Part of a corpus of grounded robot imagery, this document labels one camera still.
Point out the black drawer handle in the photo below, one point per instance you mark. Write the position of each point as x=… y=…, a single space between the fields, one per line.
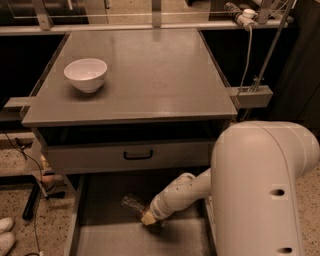
x=134 y=156

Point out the open grey middle drawer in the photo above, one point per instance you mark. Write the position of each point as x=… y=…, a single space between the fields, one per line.
x=102 y=226

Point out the grey metal side bracket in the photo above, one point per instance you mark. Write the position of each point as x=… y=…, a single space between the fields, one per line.
x=250 y=99

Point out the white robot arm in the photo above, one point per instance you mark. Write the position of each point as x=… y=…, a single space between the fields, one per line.
x=251 y=183

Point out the white shoe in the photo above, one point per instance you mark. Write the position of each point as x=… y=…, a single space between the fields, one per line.
x=7 y=240
x=6 y=224

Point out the clear plastic bottle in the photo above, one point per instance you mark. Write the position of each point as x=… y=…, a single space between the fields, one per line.
x=139 y=207

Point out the grey back rail frame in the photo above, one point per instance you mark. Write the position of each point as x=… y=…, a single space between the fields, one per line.
x=21 y=17

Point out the white power strip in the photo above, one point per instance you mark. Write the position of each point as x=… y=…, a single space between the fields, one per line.
x=244 y=18

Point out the grey drawer cabinet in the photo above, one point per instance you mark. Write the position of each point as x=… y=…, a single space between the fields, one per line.
x=161 y=85

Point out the grey metal left bracket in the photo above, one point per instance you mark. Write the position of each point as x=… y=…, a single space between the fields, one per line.
x=16 y=104

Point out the black cylindrical leg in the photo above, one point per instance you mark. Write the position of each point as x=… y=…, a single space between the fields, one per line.
x=28 y=210

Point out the closed grey top drawer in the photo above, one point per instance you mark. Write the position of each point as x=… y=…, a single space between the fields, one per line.
x=82 y=159

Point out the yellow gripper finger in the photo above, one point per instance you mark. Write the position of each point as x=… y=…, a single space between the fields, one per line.
x=148 y=219

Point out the diagonal metal rod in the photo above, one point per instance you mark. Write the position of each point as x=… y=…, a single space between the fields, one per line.
x=257 y=81

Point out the white ceramic bowl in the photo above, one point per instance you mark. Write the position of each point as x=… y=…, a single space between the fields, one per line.
x=86 y=75

